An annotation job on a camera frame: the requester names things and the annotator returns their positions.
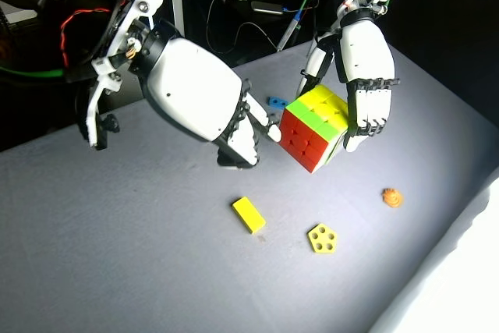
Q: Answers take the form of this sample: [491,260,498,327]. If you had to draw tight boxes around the flat black device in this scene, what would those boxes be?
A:
[251,0,285,16]

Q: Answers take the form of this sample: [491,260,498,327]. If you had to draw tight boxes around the yellow rectangular block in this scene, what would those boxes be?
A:
[231,196,267,235]

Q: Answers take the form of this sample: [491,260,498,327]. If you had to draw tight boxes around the colourful puzzle cube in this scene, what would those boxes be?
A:
[278,83,350,175]

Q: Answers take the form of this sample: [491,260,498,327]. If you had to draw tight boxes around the green and white cable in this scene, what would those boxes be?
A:
[277,0,320,52]

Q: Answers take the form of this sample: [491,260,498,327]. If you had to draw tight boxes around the orange spiral toy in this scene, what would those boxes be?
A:
[381,187,405,209]

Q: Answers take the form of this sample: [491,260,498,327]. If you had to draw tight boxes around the grey table cloth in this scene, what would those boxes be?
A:
[0,38,499,333]

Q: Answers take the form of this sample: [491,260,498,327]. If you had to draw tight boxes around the yellow pentagon block with holes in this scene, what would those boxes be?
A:
[306,223,338,255]

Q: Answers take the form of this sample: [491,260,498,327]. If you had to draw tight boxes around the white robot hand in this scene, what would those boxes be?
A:
[138,36,282,170]
[296,19,402,154]

